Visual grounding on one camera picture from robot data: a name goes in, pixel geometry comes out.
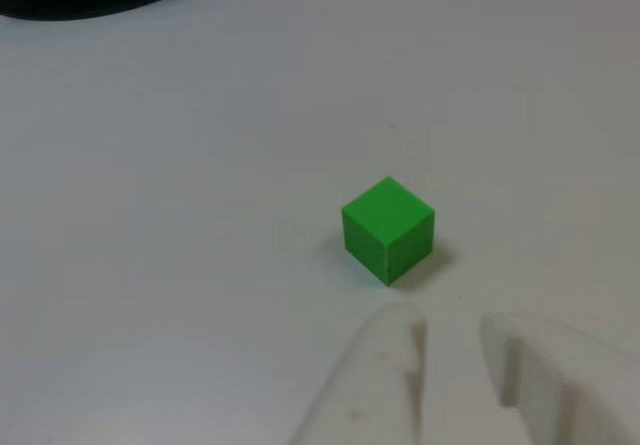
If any green cube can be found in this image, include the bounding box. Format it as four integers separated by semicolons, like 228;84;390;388
341;176;435;287

